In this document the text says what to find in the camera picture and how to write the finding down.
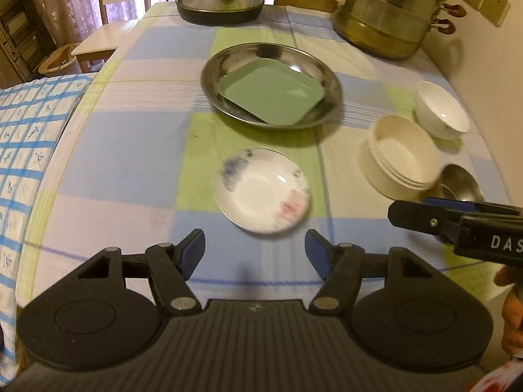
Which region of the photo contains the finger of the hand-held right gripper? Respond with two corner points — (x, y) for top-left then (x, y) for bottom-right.
(423, 197), (523, 215)
(387, 199), (477, 246)

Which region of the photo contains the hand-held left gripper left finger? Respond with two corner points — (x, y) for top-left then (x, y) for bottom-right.
(74, 229), (205, 316)

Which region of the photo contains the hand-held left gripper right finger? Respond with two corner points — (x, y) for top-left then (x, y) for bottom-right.
(306, 229), (438, 316)

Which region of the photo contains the small steel bowl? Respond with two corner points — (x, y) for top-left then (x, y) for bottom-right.
(437, 163), (486, 207)

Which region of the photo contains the person's right hand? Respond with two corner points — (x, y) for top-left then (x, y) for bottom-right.
(494, 265), (523, 357)

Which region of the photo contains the white floral small dish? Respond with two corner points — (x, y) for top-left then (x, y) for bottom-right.
(213, 148), (311, 236)

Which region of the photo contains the white ceramic bowl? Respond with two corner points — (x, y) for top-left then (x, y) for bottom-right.
(414, 81), (471, 140)

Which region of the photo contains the pastel checked tablecloth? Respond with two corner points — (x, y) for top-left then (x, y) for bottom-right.
(16, 2), (523, 319)

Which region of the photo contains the red white printed cloth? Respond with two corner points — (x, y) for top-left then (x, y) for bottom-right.
(470, 358), (523, 392)

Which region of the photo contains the green square plate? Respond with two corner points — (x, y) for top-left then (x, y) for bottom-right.
(216, 58), (328, 125)

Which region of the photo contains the round steel plate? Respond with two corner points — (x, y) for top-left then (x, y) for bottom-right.
(200, 42), (343, 130)

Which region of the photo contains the blue checked white blanket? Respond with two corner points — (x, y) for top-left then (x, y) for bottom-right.
(0, 73), (99, 335)

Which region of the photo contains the steel steamer pot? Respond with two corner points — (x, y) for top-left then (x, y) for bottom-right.
(316, 0), (466, 60)

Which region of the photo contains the wooden chair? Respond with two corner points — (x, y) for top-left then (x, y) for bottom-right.
(71, 0), (150, 73)

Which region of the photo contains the pale plastic basin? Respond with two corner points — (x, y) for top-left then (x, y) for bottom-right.
(39, 43), (78, 76)

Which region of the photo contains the dark shelf rack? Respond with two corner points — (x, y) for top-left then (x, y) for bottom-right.
(0, 0), (56, 84)

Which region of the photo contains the wall light switch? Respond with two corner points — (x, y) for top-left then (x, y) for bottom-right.
(478, 0), (511, 27)

